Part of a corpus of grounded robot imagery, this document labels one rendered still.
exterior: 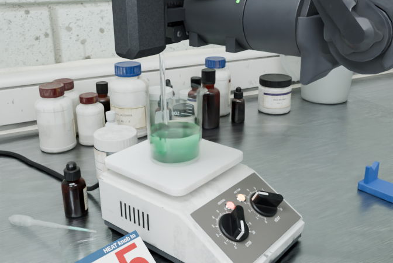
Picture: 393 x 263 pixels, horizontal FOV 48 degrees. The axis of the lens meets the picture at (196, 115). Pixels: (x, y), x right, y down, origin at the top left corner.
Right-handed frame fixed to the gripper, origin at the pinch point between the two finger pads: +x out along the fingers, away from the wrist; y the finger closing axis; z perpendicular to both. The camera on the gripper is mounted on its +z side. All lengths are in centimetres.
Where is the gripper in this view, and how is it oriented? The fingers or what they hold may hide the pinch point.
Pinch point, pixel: (159, 7)
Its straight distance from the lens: 45.2
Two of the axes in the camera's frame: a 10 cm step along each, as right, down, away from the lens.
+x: -7.5, -2.2, 6.3
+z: -0.1, -9.4, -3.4
